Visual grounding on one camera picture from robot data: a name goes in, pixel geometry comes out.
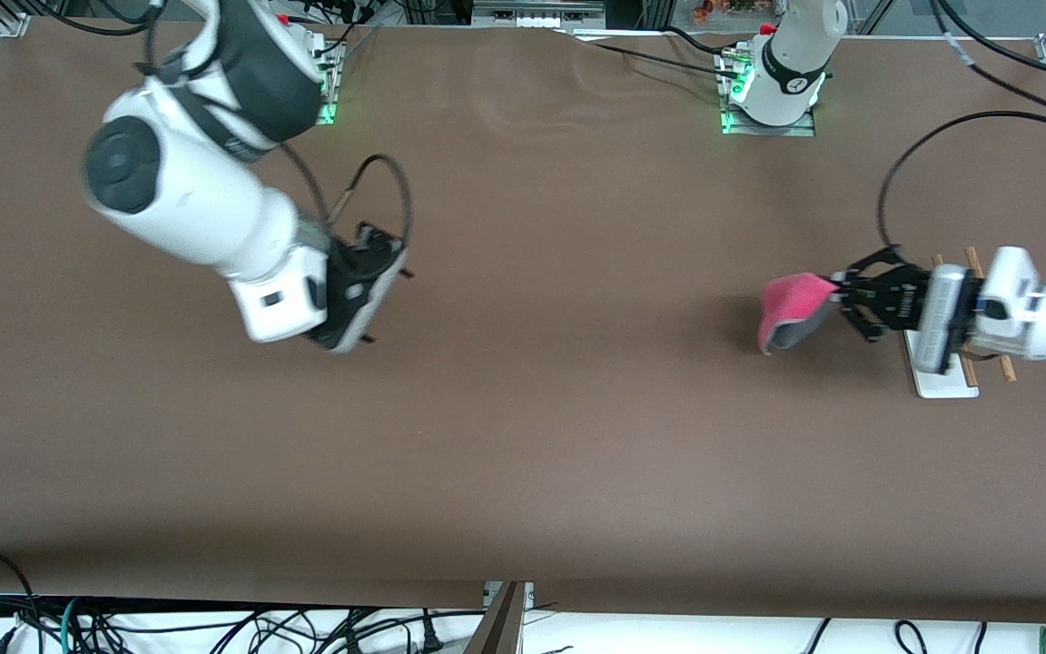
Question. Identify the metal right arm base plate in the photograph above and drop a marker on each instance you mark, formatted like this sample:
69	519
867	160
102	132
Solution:
332	91

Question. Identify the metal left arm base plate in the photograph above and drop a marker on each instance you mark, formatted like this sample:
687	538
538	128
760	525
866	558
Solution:
795	130

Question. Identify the white power strip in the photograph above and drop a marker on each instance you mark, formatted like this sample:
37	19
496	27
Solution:
537	20

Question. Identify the white rack with wooden rods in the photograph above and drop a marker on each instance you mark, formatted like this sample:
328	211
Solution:
941	386

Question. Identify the brown table cover sheet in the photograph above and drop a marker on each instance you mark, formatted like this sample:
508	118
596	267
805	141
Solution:
523	454

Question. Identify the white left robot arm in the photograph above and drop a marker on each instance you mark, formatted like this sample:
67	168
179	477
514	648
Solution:
1013	309

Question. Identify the red and grey towel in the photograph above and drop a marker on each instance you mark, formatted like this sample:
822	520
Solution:
791	295

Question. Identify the colourful background object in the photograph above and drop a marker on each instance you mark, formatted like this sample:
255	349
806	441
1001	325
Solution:
705	11

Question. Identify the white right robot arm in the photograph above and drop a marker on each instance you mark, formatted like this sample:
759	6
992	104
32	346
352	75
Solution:
187	200

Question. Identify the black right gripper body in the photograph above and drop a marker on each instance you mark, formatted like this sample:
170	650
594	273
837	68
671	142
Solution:
361	257

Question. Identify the aluminium frame profile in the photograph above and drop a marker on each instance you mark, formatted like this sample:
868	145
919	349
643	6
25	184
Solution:
13	23

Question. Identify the brown metal post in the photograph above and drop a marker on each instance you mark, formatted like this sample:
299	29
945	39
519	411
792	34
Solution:
500	627

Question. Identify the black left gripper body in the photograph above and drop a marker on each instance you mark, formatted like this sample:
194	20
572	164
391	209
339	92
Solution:
893	301

